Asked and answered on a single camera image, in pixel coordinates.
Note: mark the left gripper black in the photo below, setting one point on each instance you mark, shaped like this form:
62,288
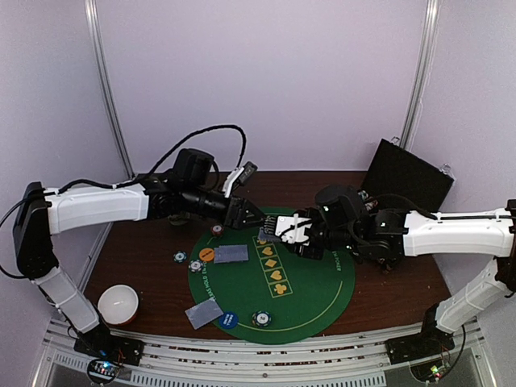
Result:
236,214

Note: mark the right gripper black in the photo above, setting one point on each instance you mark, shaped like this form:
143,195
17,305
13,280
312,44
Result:
308,240

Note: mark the poker chip stack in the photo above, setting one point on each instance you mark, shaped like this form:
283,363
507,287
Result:
261,318
217,230

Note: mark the playing card deck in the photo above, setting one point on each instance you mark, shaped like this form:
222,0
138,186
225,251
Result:
265,237

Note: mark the teal chip off mat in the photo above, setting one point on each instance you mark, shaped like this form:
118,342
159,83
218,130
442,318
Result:
180,257

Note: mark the poker chip stack front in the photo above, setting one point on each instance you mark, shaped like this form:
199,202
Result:
261,318

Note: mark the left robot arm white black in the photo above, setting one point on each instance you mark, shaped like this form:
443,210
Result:
48,212

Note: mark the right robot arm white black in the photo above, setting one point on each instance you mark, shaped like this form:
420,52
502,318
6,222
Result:
485,233

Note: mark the orange big blind button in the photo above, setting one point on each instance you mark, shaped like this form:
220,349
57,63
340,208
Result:
207,254

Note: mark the decorated ceramic mug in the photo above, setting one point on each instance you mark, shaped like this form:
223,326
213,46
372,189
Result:
177,220

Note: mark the round green poker mat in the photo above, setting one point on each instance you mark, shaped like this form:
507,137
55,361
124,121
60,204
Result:
303,296

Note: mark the blue small blind button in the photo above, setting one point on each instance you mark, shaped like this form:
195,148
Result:
228,320

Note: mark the black poker chip case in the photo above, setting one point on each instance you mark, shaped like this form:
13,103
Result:
397,181

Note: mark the white bowl red outside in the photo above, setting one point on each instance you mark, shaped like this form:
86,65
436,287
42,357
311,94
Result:
118,305

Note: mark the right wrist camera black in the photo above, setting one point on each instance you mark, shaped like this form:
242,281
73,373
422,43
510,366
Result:
339,205

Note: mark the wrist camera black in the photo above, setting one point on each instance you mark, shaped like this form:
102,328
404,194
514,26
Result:
339,205
192,166

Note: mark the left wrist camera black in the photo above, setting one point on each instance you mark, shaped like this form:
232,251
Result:
192,166

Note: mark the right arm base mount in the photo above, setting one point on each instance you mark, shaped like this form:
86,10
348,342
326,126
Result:
417,346

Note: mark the aluminium rail frame front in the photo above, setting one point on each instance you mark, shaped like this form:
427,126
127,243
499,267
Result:
358,359

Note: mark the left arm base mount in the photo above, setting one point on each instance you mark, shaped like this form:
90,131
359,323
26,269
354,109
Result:
100,343

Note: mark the left aluminium post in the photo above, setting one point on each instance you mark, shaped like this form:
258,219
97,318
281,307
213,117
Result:
91,14

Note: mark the aluminium post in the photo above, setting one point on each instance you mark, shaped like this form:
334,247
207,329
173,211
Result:
91,14
423,68

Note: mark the right aluminium post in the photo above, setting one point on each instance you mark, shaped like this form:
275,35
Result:
423,68

